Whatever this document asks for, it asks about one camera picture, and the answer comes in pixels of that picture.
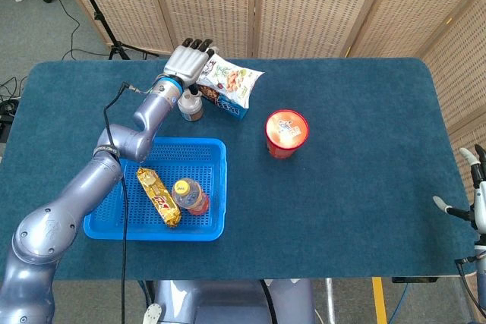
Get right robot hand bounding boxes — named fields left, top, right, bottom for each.
left=433, top=143, right=486, bottom=242

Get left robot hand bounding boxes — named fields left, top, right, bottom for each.
left=163, top=37, right=219, bottom=99

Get white snack bag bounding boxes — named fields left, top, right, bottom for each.
left=194, top=52, right=266, bottom=109

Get orange drink bottle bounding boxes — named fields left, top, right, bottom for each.
left=171, top=178, right=211, bottom=217

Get yellow snack packet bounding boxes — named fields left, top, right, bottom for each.
left=136, top=166, right=183, bottom=229

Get blue chocolate cookie box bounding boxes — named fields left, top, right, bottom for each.
left=197, top=83, right=251, bottom=122

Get black tripod stand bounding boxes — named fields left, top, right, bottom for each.
left=66, top=0, right=160, bottom=61

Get black box under table edge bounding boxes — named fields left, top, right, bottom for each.
left=391, top=275, right=439, bottom=285

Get orange instant noodle cup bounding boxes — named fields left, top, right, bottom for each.
left=264, top=109, right=310, bottom=160

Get wicker folding screen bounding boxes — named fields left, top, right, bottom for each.
left=52, top=0, right=486, bottom=226

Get teal table cloth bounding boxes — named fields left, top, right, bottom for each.
left=0, top=57, right=478, bottom=282

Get blue perforated plastic basket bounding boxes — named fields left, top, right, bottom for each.
left=83, top=137, right=228, bottom=243

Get grey robot torso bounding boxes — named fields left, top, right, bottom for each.
left=142, top=278, right=317, bottom=324

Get black cables at right arm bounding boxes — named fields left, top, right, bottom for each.
left=453, top=257, right=484, bottom=324

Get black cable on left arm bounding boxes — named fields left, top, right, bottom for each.
left=103, top=81, right=153, bottom=324

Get black floor cables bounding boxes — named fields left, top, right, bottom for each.
left=0, top=76, right=28, bottom=143

